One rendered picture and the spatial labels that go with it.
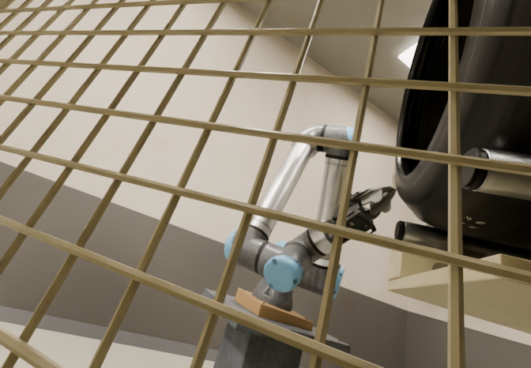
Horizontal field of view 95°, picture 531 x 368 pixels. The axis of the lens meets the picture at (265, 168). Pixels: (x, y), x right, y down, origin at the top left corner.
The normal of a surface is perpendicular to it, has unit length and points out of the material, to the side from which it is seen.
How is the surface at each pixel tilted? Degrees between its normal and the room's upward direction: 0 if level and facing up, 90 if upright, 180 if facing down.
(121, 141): 90
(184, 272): 90
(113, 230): 90
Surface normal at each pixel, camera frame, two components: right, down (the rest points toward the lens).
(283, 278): -0.39, 0.08
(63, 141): 0.45, -0.23
